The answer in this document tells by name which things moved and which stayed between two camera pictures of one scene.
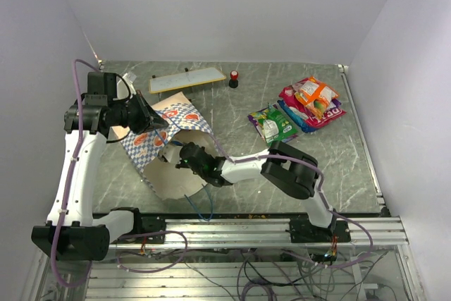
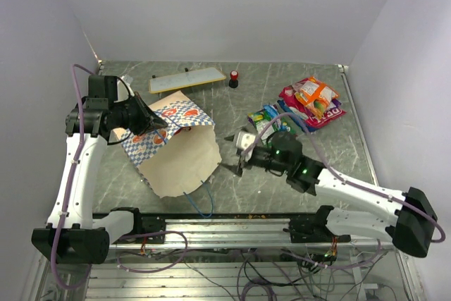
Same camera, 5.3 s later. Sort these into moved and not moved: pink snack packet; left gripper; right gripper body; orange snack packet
Moved: right gripper body
Not moved: pink snack packet; orange snack packet; left gripper
